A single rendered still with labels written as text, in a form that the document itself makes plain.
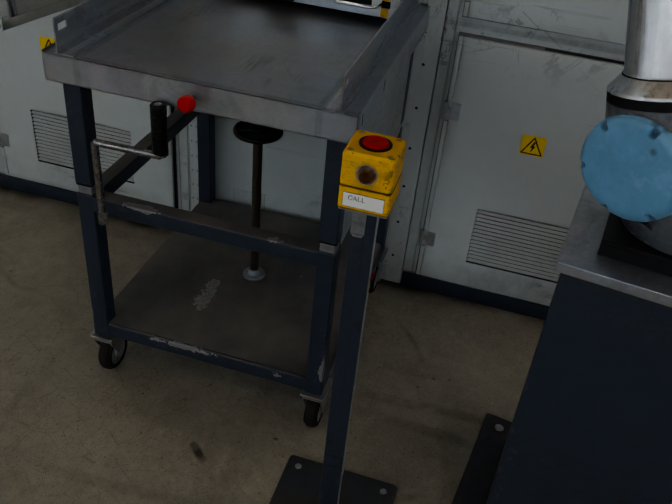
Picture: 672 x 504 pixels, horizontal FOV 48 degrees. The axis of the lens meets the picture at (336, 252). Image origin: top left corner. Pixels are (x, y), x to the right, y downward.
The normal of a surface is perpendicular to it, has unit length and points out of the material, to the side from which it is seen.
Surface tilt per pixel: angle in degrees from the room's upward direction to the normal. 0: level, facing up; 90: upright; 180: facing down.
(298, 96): 0
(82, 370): 0
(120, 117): 90
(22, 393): 0
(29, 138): 90
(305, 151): 90
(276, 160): 90
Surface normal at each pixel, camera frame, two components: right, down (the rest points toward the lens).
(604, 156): -0.75, 0.40
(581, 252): 0.08, -0.81
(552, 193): -0.28, 0.54
